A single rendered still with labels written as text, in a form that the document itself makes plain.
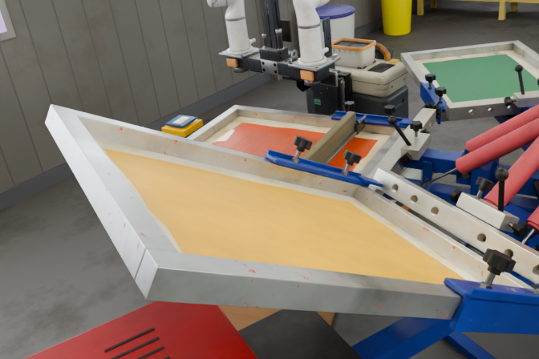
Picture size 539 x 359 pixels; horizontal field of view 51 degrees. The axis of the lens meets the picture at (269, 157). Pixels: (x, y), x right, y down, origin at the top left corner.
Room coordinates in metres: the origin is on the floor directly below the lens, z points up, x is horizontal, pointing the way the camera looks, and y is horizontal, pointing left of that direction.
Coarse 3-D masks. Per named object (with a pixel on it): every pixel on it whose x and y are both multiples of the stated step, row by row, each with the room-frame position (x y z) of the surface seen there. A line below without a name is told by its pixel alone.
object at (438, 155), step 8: (424, 152) 1.56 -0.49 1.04; (432, 152) 1.55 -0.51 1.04; (440, 152) 1.54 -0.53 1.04; (448, 152) 1.54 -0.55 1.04; (456, 152) 1.53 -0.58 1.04; (416, 160) 1.54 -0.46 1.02; (424, 160) 1.53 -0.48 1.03; (432, 160) 1.52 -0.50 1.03; (440, 160) 1.50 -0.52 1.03; (448, 160) 1.49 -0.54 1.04; (416, 168) 1.54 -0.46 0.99; (432, 168) 1.52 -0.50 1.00; (440, 168) 1.50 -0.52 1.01; (448, 168) 1.49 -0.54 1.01
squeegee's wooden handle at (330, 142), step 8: (352, 112) 1.90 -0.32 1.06; (344, 120) 1.84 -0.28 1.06; (352, 120) 1.88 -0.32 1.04; (336, 128) 1.78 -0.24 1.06; (344, 128) 1.82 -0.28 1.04; (352, 128) 1.87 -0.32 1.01; (328, 136) 1.73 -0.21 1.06; (336, 136) 1.76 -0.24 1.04; (344, 136) 1.81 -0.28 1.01; (320, 144) 1.67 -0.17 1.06; (328, 144) 1.71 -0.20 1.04; (336, 144) 1.76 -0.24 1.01; (312, 152) 1.62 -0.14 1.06; (320, 152) 1.66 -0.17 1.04; (328, 152) 1.70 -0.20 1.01; (312, 160) 1.61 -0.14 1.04; (320, 160) 1.65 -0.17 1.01
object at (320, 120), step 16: (224, 112) 2.25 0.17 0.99; (240, 112) 2.26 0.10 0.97; (256, 112) 2.22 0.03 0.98; (272, 112) 2.18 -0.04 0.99; (288, 112) 2.15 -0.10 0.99; (208, 128) 2.10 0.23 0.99; (368, 128) 1.93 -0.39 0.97; (384, 128) 1.90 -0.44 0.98; (400, 128) 1.86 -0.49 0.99; (384, 144) 1.75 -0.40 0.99
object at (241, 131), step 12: (240, 132) 2.09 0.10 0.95; (276, 132) 2.05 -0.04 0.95; (288, 132) 2.03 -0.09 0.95; (300, 132) 2.02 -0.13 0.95; (312, 132) 2.00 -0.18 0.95; (228, 144) 1.99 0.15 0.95; (348, 144) 1.86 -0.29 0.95; (360, 144) 1.84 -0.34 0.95; (372, 144) 1.83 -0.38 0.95; (336, 156) 1.77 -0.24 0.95
